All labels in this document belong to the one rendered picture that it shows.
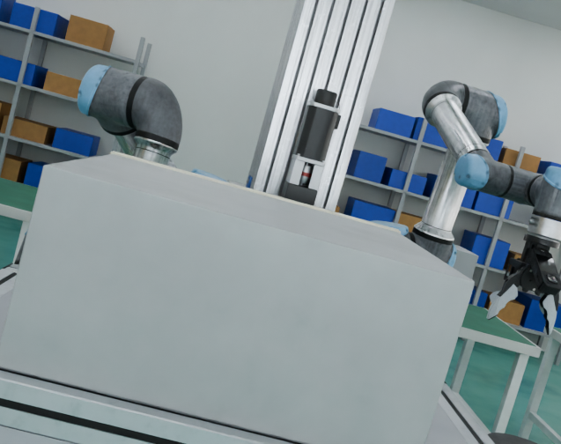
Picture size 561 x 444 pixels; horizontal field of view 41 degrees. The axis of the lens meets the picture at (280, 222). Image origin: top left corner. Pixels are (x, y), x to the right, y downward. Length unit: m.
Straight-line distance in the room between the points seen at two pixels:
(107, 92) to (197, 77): 6.22
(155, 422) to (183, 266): 0.15
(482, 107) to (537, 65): 6.39
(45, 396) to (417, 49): 7.49
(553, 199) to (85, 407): 1.18
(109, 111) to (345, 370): 1.04
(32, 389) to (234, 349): 0.19
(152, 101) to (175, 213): 0.91
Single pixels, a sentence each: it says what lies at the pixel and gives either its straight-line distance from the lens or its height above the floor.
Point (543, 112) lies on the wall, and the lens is 8.44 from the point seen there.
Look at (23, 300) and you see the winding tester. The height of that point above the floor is 1.19.
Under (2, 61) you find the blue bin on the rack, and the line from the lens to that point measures 7.66.
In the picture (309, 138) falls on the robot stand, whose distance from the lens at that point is 2.07.
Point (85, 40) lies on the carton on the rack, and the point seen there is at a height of 1.83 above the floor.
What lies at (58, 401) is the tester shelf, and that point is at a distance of 0.76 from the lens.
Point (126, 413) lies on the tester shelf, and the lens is 0.75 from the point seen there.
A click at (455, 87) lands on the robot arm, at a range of 2.03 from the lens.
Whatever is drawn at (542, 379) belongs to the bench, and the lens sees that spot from 5.10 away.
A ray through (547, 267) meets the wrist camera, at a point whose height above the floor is 1.30.
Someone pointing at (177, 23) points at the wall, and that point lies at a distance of 7.94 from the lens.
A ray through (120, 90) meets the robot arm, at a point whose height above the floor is 1.41.
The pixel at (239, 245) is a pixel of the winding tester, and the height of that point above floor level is 1.29.
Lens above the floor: 1.40
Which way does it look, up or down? 6 degrees down
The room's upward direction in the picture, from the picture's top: 16 degrees clockwise
